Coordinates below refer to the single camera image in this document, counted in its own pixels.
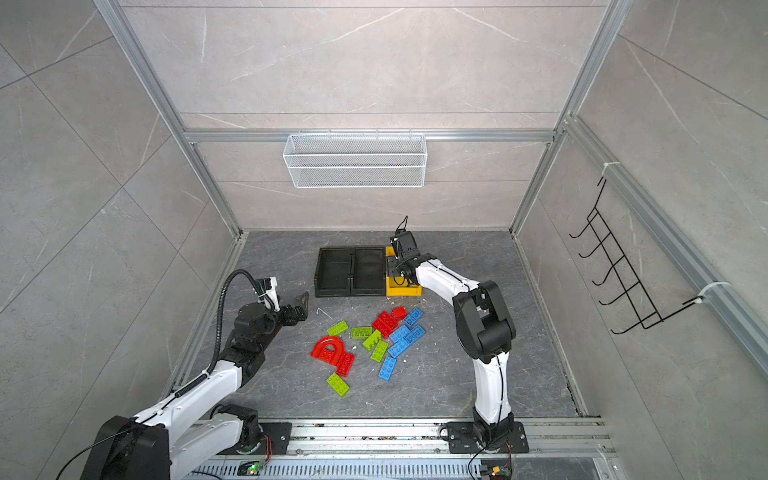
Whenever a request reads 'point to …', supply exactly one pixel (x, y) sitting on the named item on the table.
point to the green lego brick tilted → (372, 340)
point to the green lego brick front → (338, 385)
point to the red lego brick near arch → (344, 364)
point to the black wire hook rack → (634, 291)
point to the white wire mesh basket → (355, 160)
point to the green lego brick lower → (379, 351)
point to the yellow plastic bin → (398, 286)
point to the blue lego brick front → (387, 368)
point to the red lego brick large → (385, 324)
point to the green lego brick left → (340, 328)
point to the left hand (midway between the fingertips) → (293, 288)
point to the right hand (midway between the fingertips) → (398, 260)
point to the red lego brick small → (399, 313)
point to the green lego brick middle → (361, 332)
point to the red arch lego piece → (328, 349)
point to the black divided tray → (350, 271)
